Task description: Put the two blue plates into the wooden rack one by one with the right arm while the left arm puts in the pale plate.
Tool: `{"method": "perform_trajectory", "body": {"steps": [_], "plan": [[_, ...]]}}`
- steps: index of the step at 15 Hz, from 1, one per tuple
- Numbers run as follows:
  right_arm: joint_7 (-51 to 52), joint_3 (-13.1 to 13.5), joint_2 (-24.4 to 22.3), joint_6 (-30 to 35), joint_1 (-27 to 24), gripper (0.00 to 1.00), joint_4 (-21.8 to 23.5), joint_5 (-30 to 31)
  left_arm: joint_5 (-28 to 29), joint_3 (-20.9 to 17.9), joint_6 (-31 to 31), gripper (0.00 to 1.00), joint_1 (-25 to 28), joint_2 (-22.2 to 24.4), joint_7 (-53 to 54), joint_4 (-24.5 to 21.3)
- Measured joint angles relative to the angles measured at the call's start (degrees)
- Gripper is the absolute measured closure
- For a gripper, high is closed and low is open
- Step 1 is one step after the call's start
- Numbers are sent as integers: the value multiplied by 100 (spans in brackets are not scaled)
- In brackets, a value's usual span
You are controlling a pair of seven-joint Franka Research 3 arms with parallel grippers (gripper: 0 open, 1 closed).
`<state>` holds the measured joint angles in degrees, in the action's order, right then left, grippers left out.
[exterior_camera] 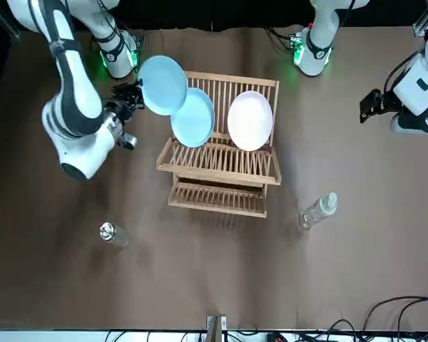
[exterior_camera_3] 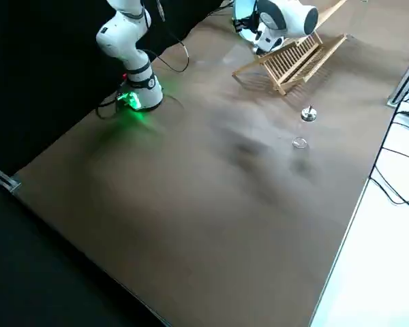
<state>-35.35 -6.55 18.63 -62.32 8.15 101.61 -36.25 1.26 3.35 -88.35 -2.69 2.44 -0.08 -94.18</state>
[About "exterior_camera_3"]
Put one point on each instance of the aluminium frame post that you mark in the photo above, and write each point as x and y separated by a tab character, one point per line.
404	78

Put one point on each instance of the aluminium frame rail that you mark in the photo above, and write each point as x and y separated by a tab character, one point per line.
3	177

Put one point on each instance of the blue plate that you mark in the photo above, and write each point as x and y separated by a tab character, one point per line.
245	7

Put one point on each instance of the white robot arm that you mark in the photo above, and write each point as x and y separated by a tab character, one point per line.
122	37

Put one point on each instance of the wooden plate rack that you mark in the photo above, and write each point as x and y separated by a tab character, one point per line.
327	49

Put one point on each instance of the clear bottle silver pump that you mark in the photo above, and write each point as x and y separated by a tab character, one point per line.
308	114

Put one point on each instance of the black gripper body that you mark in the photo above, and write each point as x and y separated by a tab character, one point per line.
253	22

